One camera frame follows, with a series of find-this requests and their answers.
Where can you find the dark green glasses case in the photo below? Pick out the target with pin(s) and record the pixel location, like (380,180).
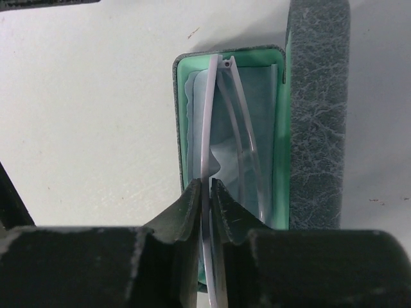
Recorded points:
(316,60)

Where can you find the light blue cleaning cloth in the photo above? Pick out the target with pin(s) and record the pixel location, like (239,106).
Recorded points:
(259,85)

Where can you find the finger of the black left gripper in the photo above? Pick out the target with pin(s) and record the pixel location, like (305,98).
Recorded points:
(13,211)
(43,3)

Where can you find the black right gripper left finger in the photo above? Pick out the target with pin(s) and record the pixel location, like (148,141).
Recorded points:
(155,265)

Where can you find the white sunglasses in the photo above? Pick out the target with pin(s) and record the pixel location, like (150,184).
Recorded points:
(220,126)

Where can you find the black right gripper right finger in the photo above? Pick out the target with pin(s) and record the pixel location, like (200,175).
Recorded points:
(256,266)

